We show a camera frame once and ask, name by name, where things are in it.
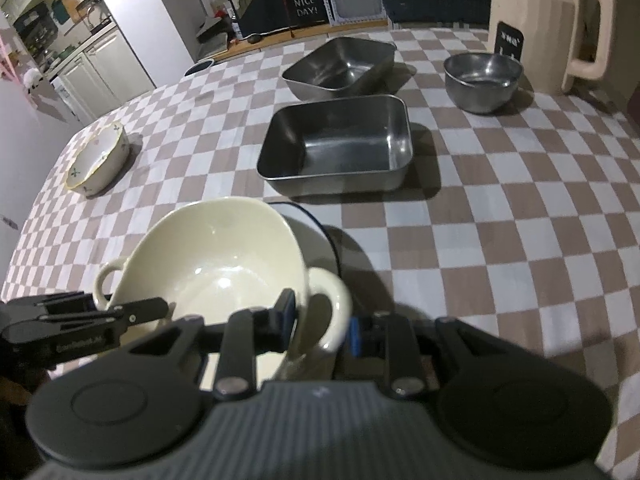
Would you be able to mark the cream electric kettle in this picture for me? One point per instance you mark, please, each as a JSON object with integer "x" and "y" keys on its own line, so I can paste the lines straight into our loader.
{"x": 530, "y": 10}

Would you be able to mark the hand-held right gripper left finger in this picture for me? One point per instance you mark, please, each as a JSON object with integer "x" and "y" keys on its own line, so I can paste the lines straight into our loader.
{"x": 290, "y": 320}

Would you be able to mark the white kitchen cabinet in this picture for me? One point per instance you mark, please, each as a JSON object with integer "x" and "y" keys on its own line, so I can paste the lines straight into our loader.
{"x": 105, "y": 75}

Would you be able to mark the dark round floor bowl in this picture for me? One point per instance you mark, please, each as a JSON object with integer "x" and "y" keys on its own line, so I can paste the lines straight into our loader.
{"x": 200, "y": 66}

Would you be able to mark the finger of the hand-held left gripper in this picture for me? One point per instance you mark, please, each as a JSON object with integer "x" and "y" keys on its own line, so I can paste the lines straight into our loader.
{"x": 55, "y": 304}
{"x": 131, "y": 316}

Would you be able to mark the white plate dark rim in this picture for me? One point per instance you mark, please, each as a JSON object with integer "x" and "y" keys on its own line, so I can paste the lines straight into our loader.
{"x": 312, "y": 240}

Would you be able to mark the small floral bowl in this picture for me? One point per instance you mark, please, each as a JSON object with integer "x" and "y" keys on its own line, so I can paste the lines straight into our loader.
{"x": 100, "y": 160}

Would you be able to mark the large rectangular steel container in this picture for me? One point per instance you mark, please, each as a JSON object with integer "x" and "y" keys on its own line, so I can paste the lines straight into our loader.
{"x": 340, "y": 145}

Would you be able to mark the checkered tablecloth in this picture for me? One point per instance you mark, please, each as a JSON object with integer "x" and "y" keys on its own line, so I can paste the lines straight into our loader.
{"x": 475, "y": 220}

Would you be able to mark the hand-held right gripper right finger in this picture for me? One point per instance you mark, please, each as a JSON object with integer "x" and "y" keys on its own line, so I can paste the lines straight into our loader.
{"x": 355, "y": 337}

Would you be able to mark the black cloth bear print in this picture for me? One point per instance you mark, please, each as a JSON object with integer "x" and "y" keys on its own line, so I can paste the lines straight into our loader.
{"x": 250, "y": 5}

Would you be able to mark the round steel bowl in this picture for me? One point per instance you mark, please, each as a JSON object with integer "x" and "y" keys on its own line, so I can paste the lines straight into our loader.
{"x": 480, "y": 85}

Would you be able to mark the small square steel container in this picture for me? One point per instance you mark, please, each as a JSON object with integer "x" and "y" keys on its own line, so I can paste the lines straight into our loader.
{"x": 340, "y": 67}

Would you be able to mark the white plush toy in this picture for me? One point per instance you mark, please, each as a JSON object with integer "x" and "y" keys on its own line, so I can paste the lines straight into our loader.
{"x": 31, "y": 80}

